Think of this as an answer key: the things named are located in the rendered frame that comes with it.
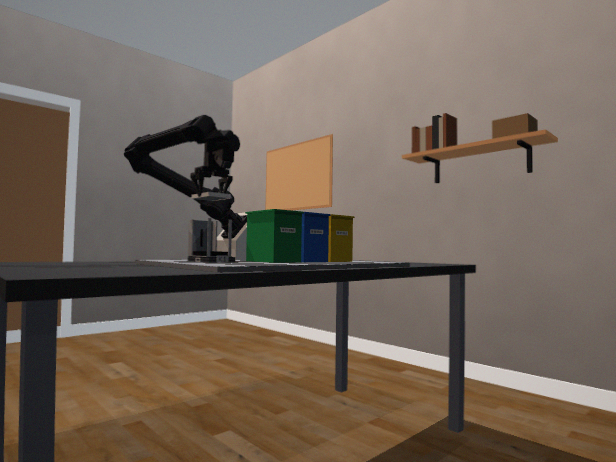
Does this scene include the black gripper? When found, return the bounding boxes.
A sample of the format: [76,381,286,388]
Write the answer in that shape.
[190,166,233,197]

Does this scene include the yellow open-top bin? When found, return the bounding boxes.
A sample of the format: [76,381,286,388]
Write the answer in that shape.
[328,214,354,262]

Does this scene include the green open bin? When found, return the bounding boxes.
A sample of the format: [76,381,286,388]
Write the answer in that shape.
[245,209,304,263]

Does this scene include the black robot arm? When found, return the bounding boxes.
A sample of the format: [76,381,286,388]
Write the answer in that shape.
[124,115,247,238]

